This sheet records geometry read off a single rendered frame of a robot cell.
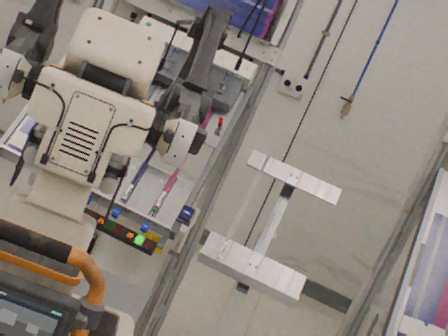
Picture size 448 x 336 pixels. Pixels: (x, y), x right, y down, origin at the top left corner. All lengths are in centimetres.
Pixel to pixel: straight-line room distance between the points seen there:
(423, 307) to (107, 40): 145
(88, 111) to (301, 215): 291
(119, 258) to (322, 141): 180
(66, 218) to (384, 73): 281
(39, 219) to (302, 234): 285
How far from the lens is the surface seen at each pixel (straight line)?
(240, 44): 289
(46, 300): 140
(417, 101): 437
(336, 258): 455
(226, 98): 279
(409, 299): 265
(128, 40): 176
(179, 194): 262
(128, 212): 258
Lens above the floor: 160
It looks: 12 degrees down
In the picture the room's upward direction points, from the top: 23 degrees clockwise
